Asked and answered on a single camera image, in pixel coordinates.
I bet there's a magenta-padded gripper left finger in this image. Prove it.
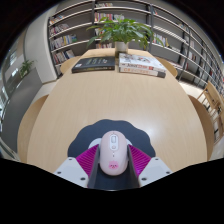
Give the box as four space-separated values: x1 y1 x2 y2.
53 143 102 189

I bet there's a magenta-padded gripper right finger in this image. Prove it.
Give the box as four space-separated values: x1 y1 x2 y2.
126 143 173 189

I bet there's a pale pink computer mouse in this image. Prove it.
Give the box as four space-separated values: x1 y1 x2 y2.
98 130 129 176

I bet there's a group of wooden slat chairs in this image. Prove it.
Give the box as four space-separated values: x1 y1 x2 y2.
196 81 224 142

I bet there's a white book red spine lettering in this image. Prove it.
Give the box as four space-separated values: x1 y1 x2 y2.
118 64 167 79

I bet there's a black hardcover book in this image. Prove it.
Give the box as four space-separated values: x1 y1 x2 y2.
71 55 116 74

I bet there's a white illustrated-cover book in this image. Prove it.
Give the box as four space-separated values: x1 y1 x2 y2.
118 52 167 73

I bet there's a small green ledge plant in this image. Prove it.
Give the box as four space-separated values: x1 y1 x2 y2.
18 59 36 79

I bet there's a grey shelf unit with books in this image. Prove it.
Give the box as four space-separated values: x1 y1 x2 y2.
47 0 224 98

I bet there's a potted green plant white pot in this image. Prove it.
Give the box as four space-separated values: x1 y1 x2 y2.
85 16 158 58

